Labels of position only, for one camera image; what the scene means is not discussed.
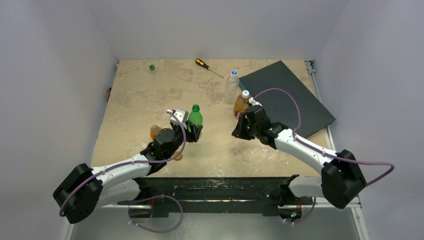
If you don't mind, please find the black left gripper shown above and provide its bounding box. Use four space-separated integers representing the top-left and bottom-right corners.
164 120 201 159

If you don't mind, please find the green plastic bottle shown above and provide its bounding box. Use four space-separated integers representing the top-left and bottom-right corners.
188 104 203 138

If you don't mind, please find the tea bottle with yellow-red label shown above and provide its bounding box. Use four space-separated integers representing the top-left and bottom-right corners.
233 93 251 119

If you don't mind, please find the white bottle cap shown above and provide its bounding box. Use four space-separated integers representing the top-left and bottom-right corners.
241 90 250 99

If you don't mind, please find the clear plastic bottle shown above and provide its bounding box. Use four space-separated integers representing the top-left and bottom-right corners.
224 74 240 104

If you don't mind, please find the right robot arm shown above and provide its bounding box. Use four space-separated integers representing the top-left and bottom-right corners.
232 105 367 209

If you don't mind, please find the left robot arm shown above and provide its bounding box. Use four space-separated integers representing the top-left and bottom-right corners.
52 121 204 224

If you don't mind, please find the orange bottle cap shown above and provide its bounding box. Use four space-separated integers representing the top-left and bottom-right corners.
173 151 183 161

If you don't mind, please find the orange juice bottle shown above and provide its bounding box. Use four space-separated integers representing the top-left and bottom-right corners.
149 124 162 140

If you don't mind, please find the yellow-black screwdriver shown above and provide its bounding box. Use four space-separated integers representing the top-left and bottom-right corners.
194 58 223 78

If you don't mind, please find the dark blue network switch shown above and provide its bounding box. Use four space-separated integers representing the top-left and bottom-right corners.
240 60 336 138

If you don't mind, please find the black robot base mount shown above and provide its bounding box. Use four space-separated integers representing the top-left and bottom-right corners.
117 177 313 218

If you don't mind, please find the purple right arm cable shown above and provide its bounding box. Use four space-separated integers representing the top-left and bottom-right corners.
253 87 396 186

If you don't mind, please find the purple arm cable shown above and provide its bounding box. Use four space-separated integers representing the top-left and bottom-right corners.
253 87 396 186
58 110 187 218

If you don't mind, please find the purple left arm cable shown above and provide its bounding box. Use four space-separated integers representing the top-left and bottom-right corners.
58 110 187 218

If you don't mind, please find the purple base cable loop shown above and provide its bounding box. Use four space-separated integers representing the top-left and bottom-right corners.
127 195 185 234

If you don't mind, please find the aluminium frame rail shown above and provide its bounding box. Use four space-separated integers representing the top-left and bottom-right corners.
304 60 362 209

